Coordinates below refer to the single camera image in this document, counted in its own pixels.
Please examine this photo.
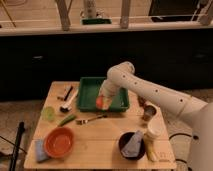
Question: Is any grey folded cloth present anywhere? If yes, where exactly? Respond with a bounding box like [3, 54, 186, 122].
[121, 130, 143, 157]

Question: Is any green plastic tray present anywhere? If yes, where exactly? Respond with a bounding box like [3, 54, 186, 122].
[77, 77, 130, 112]

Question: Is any blue cloth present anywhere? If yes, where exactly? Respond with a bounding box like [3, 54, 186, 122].
[35, 139, 49, 163]

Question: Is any green cucumber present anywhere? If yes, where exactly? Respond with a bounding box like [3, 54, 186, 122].
[58, 115, 76, 127]

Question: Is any black pole stand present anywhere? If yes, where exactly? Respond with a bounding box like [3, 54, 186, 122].
[9, 122, 25, 171]

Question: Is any red orange apple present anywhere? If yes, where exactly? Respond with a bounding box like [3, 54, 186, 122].
[96, 96, 103, 110]

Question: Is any black floor cable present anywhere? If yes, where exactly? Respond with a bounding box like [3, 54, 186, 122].
[168, 132, 201, 141]

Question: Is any yellow banana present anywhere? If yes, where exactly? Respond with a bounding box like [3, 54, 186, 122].
[144, 135, 158, 162]

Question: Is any black white spoon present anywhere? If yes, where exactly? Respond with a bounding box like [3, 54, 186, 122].
[60, 91, 78, 113]

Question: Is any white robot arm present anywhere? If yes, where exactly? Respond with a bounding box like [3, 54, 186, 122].
[96, 61, 213, 171]

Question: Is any green base background device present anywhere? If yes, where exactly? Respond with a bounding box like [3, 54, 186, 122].
[80, 11, 112, 25]

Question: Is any black brown utensil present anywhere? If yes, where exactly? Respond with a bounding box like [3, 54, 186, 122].
[57, 86, 73, 101]

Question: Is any dark round bowl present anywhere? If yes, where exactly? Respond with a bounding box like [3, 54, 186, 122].
[118, 132, 145, 160]

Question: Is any white lidded jar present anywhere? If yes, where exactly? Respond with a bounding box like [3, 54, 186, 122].
[147, 119, 163, 139]

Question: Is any metal cup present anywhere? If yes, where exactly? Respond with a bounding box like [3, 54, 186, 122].
[142, 105, 157, 121]

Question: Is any brown dried fruit cluster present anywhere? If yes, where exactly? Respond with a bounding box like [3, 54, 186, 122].
[137, 96, 146, 107]

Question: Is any orange bowl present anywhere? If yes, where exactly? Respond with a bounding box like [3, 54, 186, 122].
[43, 127, 74, 158]

